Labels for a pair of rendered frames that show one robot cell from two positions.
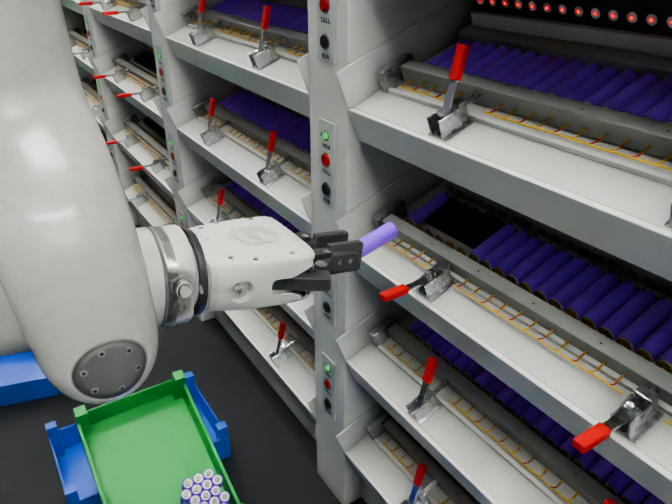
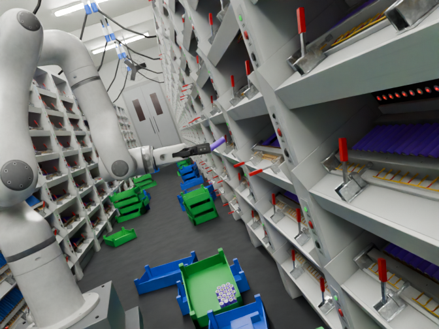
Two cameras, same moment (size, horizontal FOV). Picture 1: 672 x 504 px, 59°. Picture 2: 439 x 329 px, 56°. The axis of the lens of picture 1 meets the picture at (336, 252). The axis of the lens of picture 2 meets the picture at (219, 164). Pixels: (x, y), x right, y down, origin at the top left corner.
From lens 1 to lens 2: 0.89 m
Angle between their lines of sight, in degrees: 35
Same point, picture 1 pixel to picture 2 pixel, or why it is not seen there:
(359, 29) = (221, 83)
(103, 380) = (118, 170)
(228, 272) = (158, 152)
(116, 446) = (197, 282)
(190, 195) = (234, 183)
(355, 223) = (244, 153)
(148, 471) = (208, 290)
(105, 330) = (115, 157)
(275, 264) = (171, 148)
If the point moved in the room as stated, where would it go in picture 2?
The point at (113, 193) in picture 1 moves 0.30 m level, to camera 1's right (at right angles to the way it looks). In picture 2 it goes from (115, 128) to (204, 93)
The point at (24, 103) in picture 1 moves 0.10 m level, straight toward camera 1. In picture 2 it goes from (100, 115) to (90, 115)
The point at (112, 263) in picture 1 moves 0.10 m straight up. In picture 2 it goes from (115, 141) to (102, 107)
